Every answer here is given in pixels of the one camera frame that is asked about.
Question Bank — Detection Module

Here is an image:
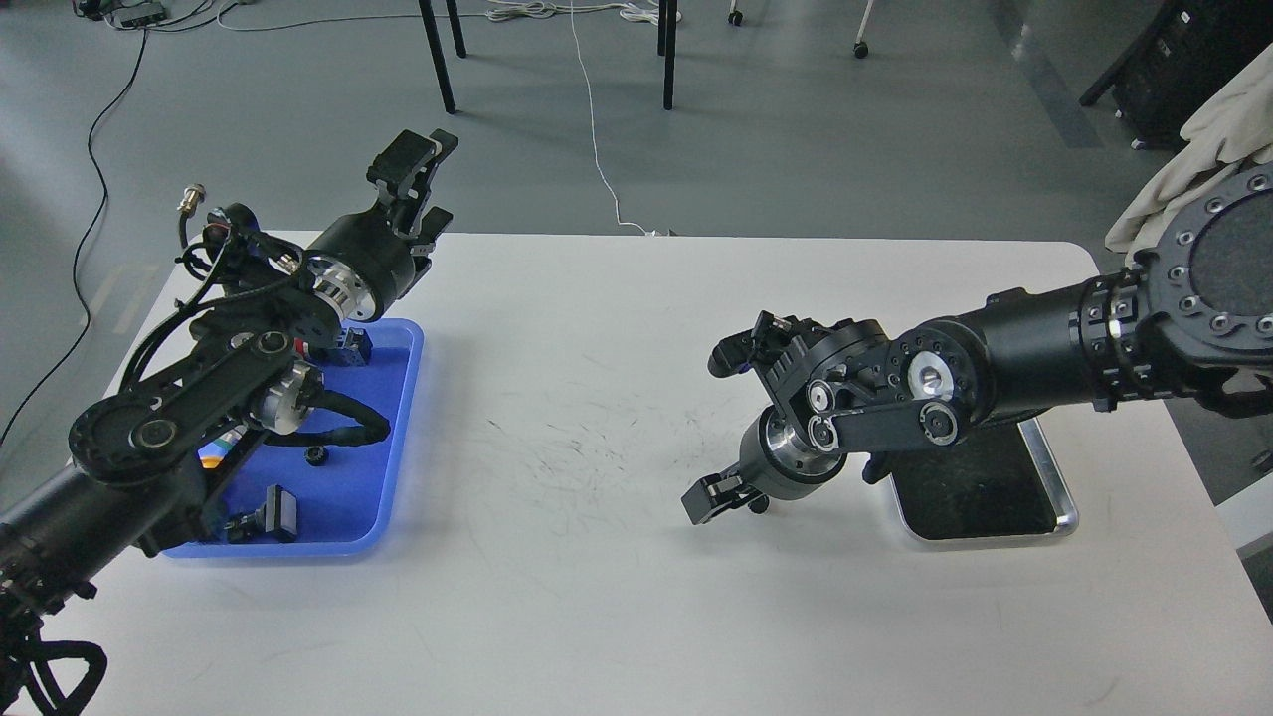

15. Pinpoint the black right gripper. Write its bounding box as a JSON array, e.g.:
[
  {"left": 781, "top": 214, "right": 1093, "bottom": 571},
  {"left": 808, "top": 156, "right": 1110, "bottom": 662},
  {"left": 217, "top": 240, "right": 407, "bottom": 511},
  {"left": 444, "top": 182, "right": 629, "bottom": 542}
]
[{"left": 681, "top": 406, "right": 847, "bottom": 525}]

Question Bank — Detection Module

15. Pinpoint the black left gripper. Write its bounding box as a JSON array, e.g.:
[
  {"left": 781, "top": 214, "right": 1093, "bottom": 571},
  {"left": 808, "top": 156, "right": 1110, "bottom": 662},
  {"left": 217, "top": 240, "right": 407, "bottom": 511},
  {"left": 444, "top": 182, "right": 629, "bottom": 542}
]
[{"left": 306, "top": 127, "right": 460, "bottom": 324}]

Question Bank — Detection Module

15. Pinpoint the small black gear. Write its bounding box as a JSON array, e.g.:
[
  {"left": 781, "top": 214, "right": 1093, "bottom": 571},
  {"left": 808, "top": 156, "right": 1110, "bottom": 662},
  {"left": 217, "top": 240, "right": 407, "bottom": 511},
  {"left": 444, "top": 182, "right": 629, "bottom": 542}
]
[{"left": 303, "top": 445, "right": 330, "bottom": 468}]

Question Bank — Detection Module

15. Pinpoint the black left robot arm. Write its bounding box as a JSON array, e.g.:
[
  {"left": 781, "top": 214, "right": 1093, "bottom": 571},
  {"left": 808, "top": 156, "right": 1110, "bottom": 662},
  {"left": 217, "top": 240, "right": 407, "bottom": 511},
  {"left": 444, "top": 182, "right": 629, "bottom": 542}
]
[{"left": 1, "top": 127, "right": 458, "bottom": 715}]

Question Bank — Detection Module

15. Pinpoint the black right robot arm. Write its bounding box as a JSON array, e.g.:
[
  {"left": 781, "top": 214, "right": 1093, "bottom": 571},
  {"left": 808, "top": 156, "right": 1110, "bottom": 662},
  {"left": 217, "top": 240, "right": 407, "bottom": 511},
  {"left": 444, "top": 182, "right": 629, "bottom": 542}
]
[{"left": 681, "top": 164, "right": 1272, "bottom": 524}]

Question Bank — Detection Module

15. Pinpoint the silver metal tray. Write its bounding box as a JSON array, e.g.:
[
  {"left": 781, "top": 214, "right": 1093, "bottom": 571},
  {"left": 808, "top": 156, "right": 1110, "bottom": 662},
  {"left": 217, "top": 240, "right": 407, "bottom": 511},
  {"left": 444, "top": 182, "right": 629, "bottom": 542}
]
[{"left": 890, "top": 418, "right": 1080, "bottom": 550}]

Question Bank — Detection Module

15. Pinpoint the blue plastic tray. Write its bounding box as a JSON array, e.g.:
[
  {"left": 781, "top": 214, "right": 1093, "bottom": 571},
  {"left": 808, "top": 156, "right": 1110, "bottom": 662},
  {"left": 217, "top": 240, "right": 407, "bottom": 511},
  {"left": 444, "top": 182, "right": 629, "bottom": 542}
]
[{"left": 163, "top": 319, "right": 426, "bottom": 559}]

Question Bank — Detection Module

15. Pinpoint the black table leg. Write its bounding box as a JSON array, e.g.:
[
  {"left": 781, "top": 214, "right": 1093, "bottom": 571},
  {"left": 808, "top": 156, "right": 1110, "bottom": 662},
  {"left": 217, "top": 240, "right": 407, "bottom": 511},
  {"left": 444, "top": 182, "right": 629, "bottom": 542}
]
[
  {"left": 446, "top": 0, "right": 467, "bottom": 59},
  {"left": 418, "top": 0, "right": 457, "bottom": 116},
  {"left": 656, "top": 0, "right": 680, "bottom": 110}
]

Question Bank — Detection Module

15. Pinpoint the black power strip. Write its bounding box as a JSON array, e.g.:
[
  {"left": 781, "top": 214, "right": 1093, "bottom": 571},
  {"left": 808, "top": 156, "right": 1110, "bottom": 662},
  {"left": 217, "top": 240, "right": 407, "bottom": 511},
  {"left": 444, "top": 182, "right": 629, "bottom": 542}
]
[{"left": 109, "top": 1, "right": 168, "bottom": 29}]

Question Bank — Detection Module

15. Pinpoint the black square push button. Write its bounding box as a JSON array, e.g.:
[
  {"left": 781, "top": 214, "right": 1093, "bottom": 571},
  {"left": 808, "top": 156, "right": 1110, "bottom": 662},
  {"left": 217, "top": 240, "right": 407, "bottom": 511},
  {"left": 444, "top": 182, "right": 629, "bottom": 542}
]
[{"left": 224, "top": 484, "right": 298, "bottom": 544}]

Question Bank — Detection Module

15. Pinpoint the white chair leg with caster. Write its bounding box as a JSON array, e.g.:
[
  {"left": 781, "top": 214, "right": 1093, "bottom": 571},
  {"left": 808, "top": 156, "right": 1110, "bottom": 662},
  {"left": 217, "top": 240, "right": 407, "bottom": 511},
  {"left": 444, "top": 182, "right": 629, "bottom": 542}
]
[{"left": 853, "top": 0, "right": 876, "bottom": 60}]

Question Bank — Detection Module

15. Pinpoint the beige cloth on chair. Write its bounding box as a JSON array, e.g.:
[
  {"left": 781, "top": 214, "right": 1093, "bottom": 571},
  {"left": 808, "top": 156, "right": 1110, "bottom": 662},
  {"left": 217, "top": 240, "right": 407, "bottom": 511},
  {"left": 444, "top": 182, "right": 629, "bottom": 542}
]
[{"left": 1104, "top": 47, "right": 1272, "bottom": 264}]

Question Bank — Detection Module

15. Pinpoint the black cabinet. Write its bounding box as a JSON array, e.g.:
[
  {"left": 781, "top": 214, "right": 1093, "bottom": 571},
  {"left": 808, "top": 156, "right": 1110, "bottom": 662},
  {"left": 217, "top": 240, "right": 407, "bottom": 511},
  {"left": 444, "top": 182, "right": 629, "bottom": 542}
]
[{"left": 1080, "top": 1, "right": 1272, "bottom": 152}]

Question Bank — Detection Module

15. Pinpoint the black blue switch block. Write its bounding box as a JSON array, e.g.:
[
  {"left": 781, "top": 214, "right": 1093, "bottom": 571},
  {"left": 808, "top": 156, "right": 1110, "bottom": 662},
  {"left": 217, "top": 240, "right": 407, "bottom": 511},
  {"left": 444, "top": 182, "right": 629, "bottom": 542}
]
[{"left": 328, "top": 327, "right": 373, "bottom": 367}]

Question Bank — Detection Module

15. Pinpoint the white floor cable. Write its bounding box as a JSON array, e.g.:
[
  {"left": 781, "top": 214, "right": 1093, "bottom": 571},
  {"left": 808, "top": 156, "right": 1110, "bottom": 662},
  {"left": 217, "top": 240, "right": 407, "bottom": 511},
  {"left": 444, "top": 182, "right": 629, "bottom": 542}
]
[{"left": 484, "top": 0, "right": 682, "bottom": 238}]

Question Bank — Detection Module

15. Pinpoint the black floor cable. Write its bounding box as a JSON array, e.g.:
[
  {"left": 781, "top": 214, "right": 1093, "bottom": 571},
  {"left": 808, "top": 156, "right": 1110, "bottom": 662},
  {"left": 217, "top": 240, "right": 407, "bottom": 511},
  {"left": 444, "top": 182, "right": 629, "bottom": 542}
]
[{"left": 0, "top": 0, "right": 241, "bottom": 448}]

